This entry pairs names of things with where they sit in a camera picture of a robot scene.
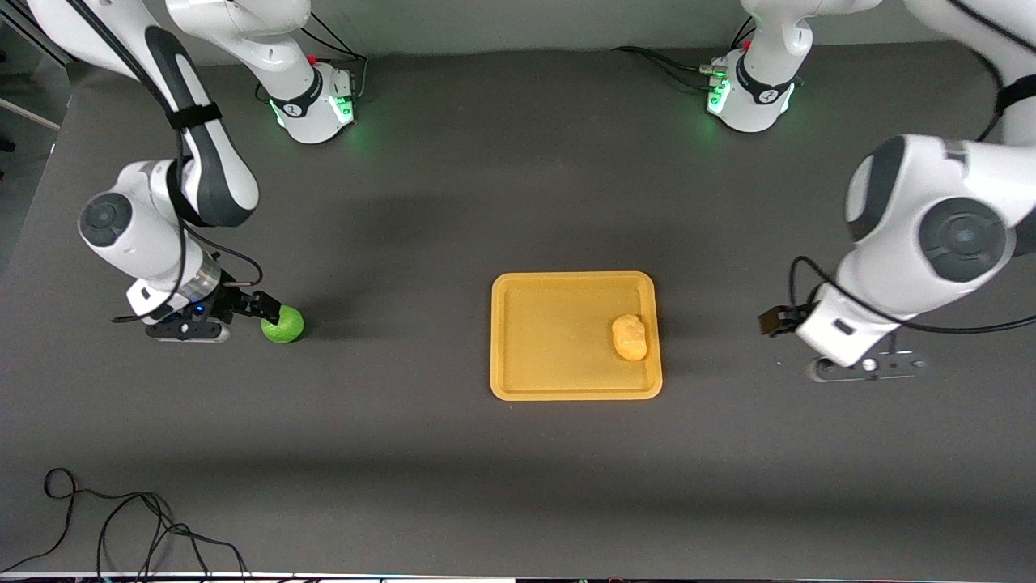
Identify black right arm wrist cable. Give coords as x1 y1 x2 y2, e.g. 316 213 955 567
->
69 0 264 325

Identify dark grey table mat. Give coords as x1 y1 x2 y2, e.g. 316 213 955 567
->
0 28 1036 580

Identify black arm wrist cable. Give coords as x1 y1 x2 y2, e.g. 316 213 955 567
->
69 0 264 325
789 0 1036 334

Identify thin black loose cable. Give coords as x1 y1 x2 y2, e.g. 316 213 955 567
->
0 467 252 580

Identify black left arm base cables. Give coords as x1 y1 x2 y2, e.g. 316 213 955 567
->
611 16 758 91

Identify black left arm wrist cable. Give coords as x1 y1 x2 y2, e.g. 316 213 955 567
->
789 0 1036 334

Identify black frame strut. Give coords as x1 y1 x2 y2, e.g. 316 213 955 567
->
0 8 70 66

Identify yellow potato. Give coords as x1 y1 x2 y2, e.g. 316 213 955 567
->
611 313 649 362

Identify yellow plastic tray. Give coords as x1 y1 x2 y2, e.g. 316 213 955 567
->
490 270 664 402

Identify black arm base cables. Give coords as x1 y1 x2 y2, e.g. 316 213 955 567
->
611 16 758 91
255 16 369 102

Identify thin pale rod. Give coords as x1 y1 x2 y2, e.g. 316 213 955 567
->
0 99 62 130

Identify black right arm base cables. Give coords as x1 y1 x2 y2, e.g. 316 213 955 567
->
255 16 369 102

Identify green apple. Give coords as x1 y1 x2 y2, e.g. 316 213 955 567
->
261 305 306 344

